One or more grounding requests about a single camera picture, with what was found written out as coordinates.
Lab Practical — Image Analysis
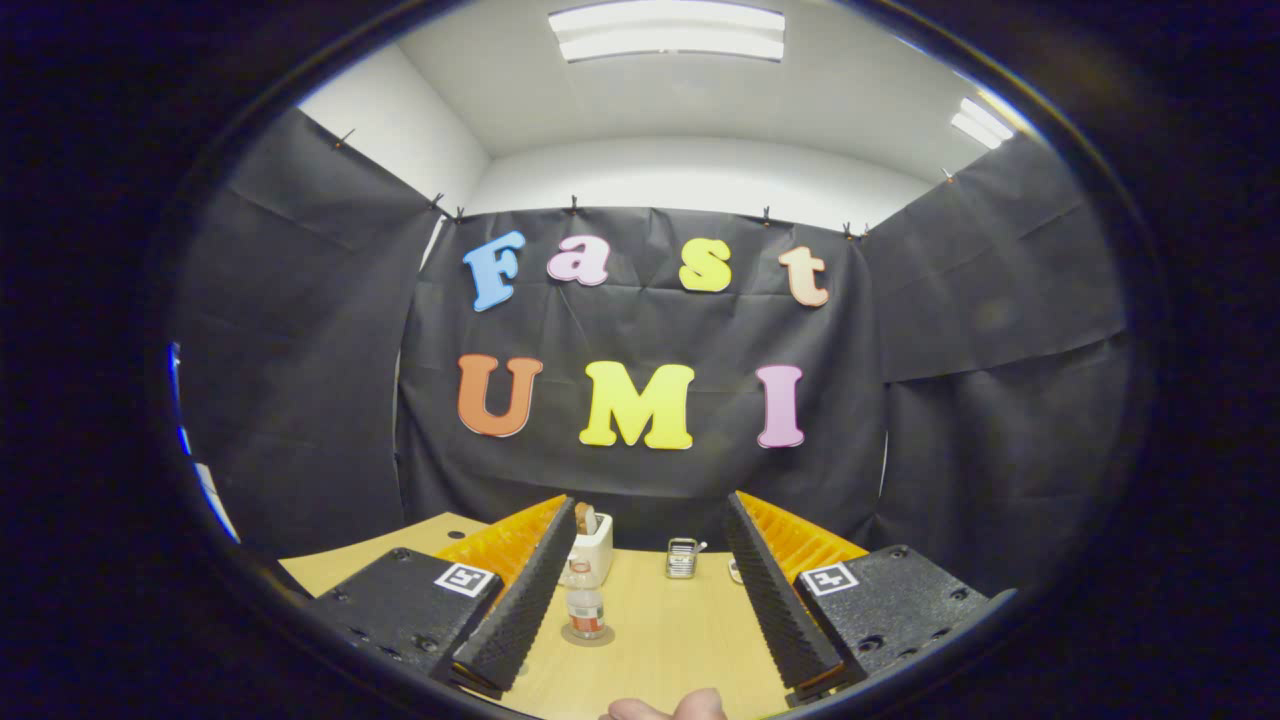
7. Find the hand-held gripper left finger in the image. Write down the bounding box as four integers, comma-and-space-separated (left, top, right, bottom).
305, 494, 578, 701

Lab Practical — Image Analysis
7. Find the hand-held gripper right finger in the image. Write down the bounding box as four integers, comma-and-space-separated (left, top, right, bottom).
722, 490, 1018, 707

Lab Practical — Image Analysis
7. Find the clear plastic juice bottle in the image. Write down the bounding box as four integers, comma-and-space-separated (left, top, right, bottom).
566, 559, 608, 642

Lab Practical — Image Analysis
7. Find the white toaster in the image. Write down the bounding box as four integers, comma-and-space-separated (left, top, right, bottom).
560, 510, 615, 590

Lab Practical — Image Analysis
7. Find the wooden table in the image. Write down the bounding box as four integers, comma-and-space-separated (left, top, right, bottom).
278, 511, 801, 720

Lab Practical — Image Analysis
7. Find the small ceiling light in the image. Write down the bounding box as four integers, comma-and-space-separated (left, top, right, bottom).
949, 96, 1015, 152

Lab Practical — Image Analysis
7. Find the long ceiling light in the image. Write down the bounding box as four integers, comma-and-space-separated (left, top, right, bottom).
547, 0, 787, 64

